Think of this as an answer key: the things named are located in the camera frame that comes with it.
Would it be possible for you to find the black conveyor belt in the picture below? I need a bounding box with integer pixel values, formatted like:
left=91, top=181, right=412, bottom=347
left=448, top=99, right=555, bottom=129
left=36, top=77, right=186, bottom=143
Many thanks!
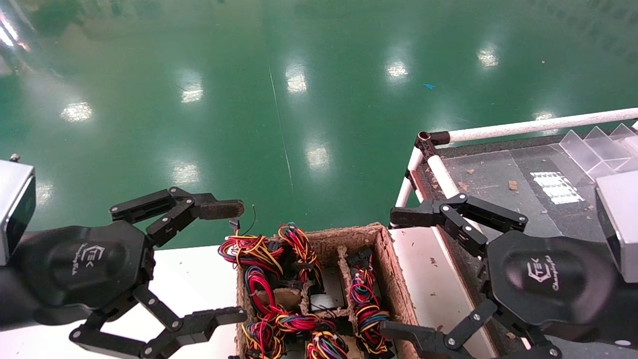
left=413, top=135, right=638, bottom=359

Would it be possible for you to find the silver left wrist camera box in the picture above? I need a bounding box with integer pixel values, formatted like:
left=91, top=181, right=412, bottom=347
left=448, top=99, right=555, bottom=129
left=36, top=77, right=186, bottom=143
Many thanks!
left=0, top=154, right=36, bottom=266

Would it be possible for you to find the grey power supply with wires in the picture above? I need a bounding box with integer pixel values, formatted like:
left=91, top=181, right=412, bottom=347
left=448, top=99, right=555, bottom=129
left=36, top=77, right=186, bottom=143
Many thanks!
left=346, top=248, right=395, bottom=358

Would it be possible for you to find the red yellow wire bundle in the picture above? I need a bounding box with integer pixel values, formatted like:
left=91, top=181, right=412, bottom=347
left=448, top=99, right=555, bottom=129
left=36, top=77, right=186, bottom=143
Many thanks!
left=218, top=204, right=286, bottom=274

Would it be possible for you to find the white frame leg pipe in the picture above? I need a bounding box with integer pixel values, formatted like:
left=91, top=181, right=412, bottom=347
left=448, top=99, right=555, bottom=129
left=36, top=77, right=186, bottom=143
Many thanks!
left=395, top=147, right=424, bottom=207

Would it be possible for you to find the white conveyor edge pipe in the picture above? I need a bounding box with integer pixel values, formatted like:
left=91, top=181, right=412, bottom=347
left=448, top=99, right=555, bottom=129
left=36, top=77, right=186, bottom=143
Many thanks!
left=426, top=155, right=491, bottom=245

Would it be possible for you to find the grey metal power supply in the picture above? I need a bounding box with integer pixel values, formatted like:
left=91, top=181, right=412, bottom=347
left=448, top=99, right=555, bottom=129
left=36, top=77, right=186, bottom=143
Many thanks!
left=308, top=267, right=349, bottom=314

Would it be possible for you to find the white printed label sticker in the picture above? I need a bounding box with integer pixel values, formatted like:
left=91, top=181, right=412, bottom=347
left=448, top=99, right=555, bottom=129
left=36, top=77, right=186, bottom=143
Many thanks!
left=530, top=172, right=585, bottom=205

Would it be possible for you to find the red blue wire bundle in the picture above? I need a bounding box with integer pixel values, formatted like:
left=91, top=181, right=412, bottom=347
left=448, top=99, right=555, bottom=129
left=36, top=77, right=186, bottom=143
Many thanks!
left=244, top=266, right=282, bottom=320

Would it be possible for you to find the brown cardboard divider box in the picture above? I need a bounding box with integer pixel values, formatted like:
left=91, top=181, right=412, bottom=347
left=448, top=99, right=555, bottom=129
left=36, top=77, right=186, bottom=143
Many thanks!
left=235, top=223, right=419, bottom=359

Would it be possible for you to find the long white frame pipe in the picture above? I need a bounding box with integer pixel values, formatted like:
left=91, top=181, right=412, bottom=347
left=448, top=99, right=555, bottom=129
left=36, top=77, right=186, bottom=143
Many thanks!
left=449, top=107, right=638, bottom=144

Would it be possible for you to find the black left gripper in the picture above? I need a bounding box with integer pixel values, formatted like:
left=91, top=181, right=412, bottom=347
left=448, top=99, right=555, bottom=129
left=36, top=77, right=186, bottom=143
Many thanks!
left=10, top=187, right=248, bottom=359

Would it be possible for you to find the black pipe corner connector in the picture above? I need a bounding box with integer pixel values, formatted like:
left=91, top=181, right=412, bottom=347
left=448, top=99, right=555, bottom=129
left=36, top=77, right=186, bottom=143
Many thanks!
left=415, top=131, right=452, bottom=160

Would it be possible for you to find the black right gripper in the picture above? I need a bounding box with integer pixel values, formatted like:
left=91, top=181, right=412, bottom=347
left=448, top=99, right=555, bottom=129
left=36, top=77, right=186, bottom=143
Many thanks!
left=381, top=193, right=620, bottom=359

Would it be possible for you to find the multicoloured wire bundle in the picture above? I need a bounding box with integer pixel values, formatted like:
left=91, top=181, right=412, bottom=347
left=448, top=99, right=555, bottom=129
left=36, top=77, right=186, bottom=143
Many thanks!
left=241, top=321, right=286, bottom=359
left=306, top=331, right=349, bottom=359
left=272, top=310, right=337, bottom=334

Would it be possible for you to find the red orange wire bundle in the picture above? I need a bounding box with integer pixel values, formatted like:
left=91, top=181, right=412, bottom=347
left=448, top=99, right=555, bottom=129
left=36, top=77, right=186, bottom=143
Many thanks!
left=277, top=223, right=324, bottom=294

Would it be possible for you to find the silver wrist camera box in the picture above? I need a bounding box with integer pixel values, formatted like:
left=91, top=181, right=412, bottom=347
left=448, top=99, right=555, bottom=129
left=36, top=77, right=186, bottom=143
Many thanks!
left=596, top=170, right=638, bottom=284
left=0, top=154, right=36, bottom=266

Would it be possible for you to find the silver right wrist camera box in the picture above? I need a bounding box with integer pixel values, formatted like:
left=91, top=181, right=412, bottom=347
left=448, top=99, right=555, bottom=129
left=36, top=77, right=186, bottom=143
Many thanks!
left=596, top=170, right=638, bottom=284

